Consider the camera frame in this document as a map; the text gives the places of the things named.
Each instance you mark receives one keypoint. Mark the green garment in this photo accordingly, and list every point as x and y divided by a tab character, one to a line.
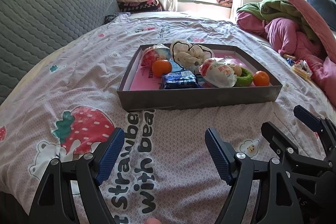
273	8

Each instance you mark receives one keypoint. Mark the orange mandarin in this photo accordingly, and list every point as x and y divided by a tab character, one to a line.
161	68
261	78

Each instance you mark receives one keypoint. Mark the folded cloth on windowsill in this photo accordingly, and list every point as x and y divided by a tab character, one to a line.
224	0

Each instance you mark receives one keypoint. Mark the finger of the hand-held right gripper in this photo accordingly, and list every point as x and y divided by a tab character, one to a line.
308	119
279	140

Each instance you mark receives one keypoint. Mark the grey quilted headboard cover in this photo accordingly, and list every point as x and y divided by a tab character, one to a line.
47	19

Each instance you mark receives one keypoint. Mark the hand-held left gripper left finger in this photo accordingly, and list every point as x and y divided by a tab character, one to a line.
111	155

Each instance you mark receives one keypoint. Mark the pink quilted blanket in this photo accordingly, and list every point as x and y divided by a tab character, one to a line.
312	19

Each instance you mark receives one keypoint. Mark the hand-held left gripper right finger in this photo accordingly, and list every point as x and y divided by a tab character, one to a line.
218	155

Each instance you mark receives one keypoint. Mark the grey cardboard box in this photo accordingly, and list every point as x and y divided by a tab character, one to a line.
197	99

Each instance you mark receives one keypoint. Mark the walnut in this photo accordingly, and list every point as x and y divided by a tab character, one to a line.
237	69

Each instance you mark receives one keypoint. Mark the small blue snack packet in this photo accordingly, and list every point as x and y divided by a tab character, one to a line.
290	61

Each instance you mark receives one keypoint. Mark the beige black-edged hair scrunchie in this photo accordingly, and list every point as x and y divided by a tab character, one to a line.
186	56

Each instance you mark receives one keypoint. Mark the person's left hand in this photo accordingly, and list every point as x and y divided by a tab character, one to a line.
154	220

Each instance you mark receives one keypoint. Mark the dark blue patterned cloth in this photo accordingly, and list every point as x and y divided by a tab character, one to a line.
115	17

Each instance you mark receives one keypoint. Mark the magenta fleece clothes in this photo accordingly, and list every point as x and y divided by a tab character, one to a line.
283	35

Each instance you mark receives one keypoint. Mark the white red-label pudding cup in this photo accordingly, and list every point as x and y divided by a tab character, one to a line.
218	74
151	54

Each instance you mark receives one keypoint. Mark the black television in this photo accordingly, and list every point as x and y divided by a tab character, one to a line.
319	7

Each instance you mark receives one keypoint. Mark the dark patterned folded blanket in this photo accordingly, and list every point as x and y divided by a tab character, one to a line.
140	6

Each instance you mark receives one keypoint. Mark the yellow snack packet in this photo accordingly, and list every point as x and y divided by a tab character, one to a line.
302	70

